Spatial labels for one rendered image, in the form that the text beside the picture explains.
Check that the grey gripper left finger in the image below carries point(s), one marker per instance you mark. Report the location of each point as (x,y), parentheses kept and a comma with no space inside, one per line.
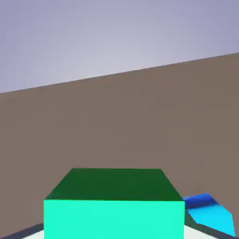
(35,233)

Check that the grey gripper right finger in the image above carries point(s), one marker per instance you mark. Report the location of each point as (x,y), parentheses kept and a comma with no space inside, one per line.
(194,232)

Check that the small green cube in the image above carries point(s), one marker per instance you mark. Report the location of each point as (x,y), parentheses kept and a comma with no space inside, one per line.
(113,216)

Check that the small blue cube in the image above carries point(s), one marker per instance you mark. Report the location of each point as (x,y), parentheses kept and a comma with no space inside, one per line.
(212,214)

